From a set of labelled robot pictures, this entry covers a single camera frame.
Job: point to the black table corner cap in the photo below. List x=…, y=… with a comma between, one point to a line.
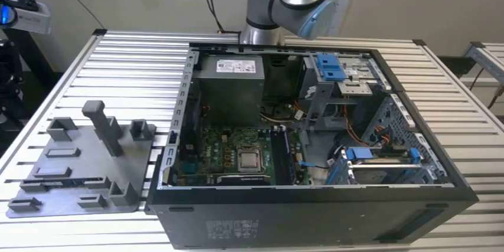
x=419, y=42
x=100, y=31

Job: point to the grey plastic parts rack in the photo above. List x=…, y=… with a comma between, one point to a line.
x=88, y=160

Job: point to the grey power supply unit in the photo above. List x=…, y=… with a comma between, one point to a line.
x=228, y=98

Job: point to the green motherboard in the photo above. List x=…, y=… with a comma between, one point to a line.
x=220, y=157

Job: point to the silver CPU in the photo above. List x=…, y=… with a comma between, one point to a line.
x=250, y=160

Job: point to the black graphics card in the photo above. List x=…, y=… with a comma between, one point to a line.
x=244, y=179

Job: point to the blue plastic drive caddy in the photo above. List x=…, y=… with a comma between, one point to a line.
x=328, y=67

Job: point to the black open PC case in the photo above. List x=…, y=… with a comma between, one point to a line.
x=275, y=219

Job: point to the silver metal drive cage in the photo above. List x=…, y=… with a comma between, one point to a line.
x=354, y=88

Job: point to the hard disk in blue carrier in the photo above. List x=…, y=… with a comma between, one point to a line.
x=374, y=172

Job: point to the dark box behind table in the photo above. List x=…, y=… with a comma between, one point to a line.
x=456, y=66

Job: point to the aluminium side table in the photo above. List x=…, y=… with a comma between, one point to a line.
x=484, y=57

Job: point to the black slanted post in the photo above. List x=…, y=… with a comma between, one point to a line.
x=38, y=57

